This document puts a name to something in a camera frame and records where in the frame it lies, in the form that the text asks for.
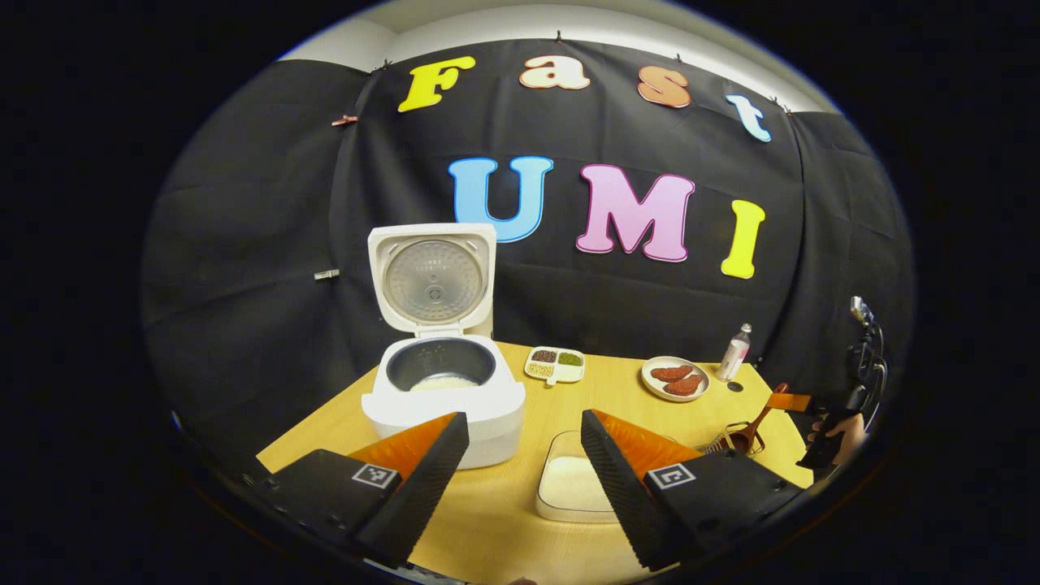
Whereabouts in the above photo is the white divided bean dish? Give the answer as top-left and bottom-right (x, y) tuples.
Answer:
(524, 346), (586, 386)

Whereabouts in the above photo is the small clear bottle pink label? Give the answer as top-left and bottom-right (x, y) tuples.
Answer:
(716, 323), (753, 382)

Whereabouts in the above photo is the brown wooden spoon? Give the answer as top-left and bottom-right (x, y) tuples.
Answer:
(726, 383), (791, 454)

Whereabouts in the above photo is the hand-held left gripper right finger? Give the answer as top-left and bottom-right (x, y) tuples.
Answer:
(580, 409), (805, 572)

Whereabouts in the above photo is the white rice cooker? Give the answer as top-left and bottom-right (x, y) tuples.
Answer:
(361, 223), (527, 470)

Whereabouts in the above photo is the black backdrop cloth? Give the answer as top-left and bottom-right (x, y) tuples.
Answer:
(140, 37), (917, 480)

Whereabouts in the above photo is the white round plate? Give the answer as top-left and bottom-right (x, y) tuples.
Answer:
(641, 356), (711, 403)

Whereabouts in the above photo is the wire chopstick holder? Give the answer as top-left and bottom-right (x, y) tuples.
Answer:
(697, 422), (766, 457)

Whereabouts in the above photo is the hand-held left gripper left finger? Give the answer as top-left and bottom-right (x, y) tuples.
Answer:
(244, 411), (470, 570)

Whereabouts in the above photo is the clear plastic box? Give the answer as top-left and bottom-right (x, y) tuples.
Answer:
(535, 431), (626, 523)

